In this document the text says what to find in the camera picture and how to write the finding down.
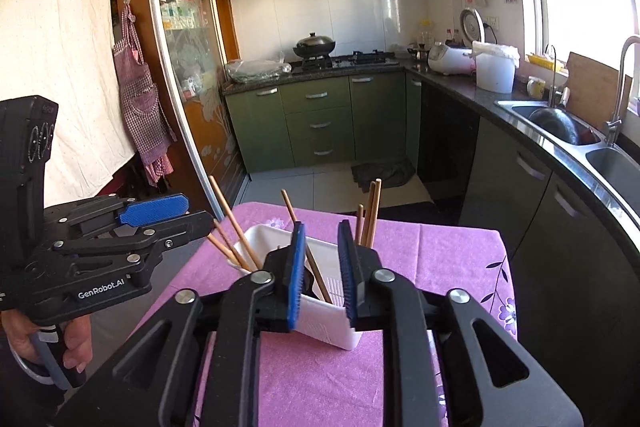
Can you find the white plastic chopstick holder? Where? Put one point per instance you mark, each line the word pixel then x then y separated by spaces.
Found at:
pixel 325 327

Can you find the white rice cooker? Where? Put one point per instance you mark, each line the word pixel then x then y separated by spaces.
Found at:
pixel 445 59

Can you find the stainless steel sink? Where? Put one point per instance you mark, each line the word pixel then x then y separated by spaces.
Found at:
pixel 615 167

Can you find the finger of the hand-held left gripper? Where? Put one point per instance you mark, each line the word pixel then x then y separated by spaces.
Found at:
pixel 165 237
pixel 152 209

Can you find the white hanging cloth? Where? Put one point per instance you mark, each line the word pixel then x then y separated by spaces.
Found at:
pixel 65 32

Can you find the dark wok in sink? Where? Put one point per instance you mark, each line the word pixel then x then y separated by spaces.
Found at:
pixel 555 127

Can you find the dark stone countertop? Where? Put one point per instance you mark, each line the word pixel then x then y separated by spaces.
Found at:
pixel 450 84

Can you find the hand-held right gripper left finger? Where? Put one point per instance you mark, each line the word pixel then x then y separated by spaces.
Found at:
pixel 295 277

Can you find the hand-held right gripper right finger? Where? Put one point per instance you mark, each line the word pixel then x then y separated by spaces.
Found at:
pixel 346 277

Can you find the yellow dish rack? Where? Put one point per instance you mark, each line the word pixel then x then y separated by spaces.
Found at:
pixel 542 62

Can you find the white plastic bucket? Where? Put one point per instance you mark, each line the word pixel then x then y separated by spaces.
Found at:
pixel 492 72

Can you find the small steel pot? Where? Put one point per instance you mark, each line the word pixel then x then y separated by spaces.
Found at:
pixel 419 54

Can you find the steel kitchen faucet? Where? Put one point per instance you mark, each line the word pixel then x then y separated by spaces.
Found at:
pixel 620 77

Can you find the black gas stove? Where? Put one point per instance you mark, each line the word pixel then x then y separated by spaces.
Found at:
pixel 360 59

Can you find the thin steel water tap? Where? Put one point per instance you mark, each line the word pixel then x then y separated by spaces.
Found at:
pixel 552 77

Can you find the pale ceramic mug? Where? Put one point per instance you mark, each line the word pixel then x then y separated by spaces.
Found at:
pixel 536 88

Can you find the purple floral tablecloth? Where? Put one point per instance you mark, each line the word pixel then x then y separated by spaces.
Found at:
pixel 440 252

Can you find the patterned glass sliding door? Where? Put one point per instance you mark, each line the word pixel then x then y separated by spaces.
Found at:
pixel 185 57

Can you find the dark floor mat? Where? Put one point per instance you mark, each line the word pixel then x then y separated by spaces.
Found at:
pixel 382 172

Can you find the person's left hand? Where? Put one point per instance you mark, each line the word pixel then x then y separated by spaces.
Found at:
pixel 77 342

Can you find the clear plastic bag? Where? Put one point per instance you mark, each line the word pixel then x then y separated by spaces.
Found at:
pixel 255 71

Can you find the wooden cutting board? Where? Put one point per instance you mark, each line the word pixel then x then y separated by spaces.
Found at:
pixel 595 92

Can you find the black wok with lid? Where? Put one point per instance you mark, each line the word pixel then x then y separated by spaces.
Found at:
pixel 314 44

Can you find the checked pink apron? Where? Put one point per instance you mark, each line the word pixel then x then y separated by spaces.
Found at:
pixel 137 107

